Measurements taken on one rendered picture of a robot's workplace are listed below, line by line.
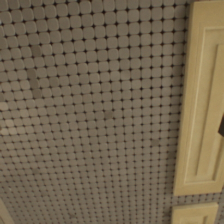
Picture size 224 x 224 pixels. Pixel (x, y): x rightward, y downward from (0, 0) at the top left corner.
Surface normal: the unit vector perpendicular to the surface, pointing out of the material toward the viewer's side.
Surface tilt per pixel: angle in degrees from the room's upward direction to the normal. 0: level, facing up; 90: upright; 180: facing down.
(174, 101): 0
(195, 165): 11
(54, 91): 0
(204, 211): 0
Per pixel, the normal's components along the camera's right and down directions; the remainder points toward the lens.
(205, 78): -0.19, 0.40
